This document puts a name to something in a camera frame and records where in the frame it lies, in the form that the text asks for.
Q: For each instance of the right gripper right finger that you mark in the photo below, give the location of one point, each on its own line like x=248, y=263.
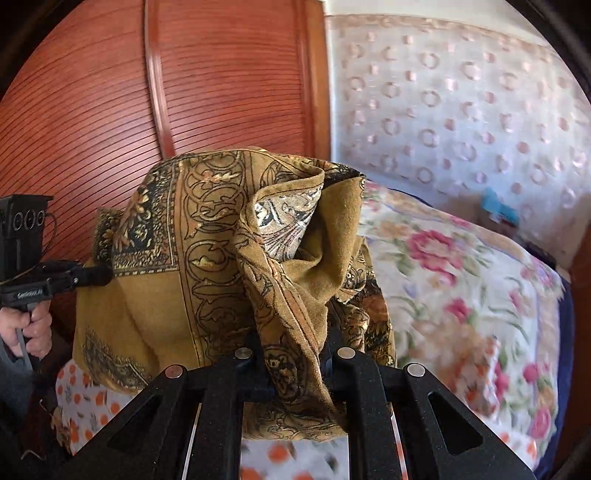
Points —
x=405, y=423

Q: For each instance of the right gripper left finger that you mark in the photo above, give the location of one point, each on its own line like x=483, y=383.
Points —
x=186, y=424

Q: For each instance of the mustard patterned shirt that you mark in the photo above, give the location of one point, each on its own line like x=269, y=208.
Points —
x=214, y=247

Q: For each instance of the left hand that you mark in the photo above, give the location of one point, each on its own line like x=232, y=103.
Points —
x=35, y=327

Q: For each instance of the floral quilt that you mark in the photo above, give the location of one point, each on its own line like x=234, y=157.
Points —
x=476, y=309

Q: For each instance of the navy blue blanket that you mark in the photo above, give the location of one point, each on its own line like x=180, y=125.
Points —
x=564, y=381

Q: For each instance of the red wooden wardrobe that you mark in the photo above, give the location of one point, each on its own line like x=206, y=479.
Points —
x=95, y=93

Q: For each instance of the blue item on box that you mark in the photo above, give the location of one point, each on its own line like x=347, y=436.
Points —
x=497, y=210

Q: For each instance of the white circle pattern curtain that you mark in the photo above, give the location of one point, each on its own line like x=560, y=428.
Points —
x=449, y=112

